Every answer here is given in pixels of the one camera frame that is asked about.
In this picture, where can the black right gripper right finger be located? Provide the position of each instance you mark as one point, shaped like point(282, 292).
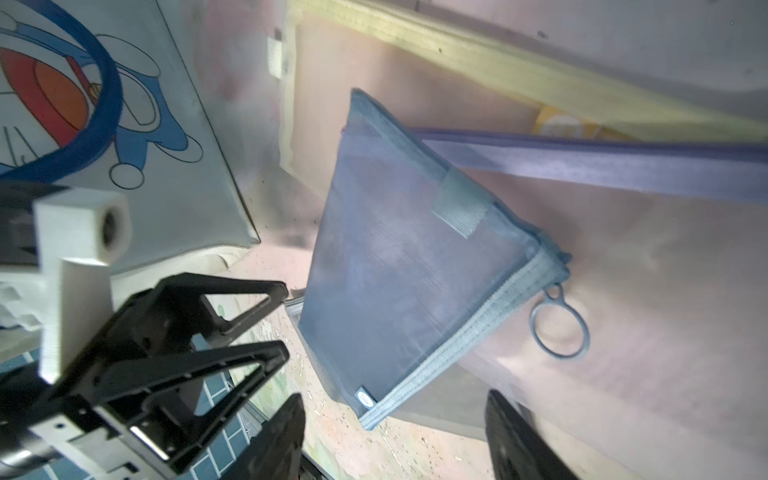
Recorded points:
point(517, 451)

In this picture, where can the white canvas tote bag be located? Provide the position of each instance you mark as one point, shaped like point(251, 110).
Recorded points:
point(95, 94)

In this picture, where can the pale purple mesh pouch back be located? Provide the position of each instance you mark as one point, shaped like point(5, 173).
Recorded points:
point(669, 270)

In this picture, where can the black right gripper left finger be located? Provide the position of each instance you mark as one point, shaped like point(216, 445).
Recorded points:
point(276, 452)

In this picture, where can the yellow pouch at back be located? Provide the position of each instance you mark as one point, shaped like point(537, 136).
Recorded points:
point(606, 108)

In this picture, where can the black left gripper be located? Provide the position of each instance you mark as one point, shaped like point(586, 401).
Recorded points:
point(125, 413)

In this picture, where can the grey blue zipper pouch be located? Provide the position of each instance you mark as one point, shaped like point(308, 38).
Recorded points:
point(414, 264)

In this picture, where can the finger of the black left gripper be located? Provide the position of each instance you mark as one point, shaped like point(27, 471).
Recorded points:
point(164, 319)

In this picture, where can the grey mesh pouch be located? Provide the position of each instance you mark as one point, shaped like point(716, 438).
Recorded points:
point(454, 402)

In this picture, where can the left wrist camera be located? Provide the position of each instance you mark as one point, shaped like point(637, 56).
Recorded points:
point(57, 246)

